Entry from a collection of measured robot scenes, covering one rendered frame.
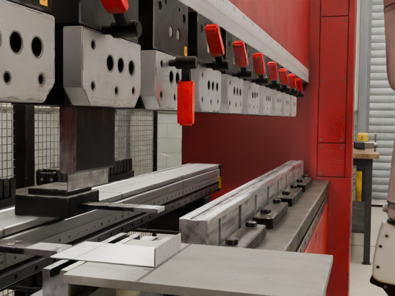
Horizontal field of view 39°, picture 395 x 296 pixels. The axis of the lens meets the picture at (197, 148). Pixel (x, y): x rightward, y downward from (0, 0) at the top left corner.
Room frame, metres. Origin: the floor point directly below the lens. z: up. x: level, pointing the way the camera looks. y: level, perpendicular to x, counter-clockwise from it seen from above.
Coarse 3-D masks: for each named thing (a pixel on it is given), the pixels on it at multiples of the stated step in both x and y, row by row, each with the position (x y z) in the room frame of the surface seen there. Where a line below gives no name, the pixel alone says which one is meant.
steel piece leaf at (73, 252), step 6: (78, 246) 0.69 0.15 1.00; (84, 246) 0.69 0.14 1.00; (90, 246) 0.69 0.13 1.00; (96, 246) 0.69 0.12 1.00; (66, 252) 0.66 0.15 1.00; (72, 252) 0.66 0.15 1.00; (78, 252) 0.66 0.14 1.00; (84, 252) 0.66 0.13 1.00; (60, 258) 0.64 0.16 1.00; (66, 258) 0.63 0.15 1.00; (72, 258) 0.63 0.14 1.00
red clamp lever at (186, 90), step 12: (180, 60) 0.79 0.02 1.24; (192, 60) 0.78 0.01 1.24; (180, 84) 0.79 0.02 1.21; (192, 84) 0.79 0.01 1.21; (180, 96) 0.79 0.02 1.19; (192, 96) 0.79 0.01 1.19; (180, 108) 0.79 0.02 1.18; (192, 108) 0.79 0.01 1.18; (180, 120) 0.79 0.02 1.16; (192, 120) 0.79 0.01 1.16
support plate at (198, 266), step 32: (192, 256) 0.66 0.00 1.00; (224, 256) 0.66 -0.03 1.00; (256, 256) 0.66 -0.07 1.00; (288, 256) 0.66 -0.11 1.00; (320, 256) 0.66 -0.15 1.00; (128, 288) 0.55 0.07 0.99; (160, 288) 0.54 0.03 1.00; (192, 288) 0.53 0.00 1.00; (224, 288) 0.53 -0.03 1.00; (256, 288) 0.53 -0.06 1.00; (288, 288) 0.53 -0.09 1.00; (320, 288) 0.53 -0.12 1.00
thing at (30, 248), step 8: (0, 240) 0.71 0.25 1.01; (8, 240) 0.71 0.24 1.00; (16, 240) 0.71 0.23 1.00; (0, 248) 0.68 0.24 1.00; (8, 248) 0.67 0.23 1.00; (16, 248) 0.67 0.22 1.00; (24, 248) 0.67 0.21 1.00; (32, 248) 0.66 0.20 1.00; (40, 248) 0.67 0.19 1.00; (48, 248) 0.67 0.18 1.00; (56, 248) 0.67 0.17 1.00; (64, 248) 0.67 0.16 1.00; (48, 256) 0.66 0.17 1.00
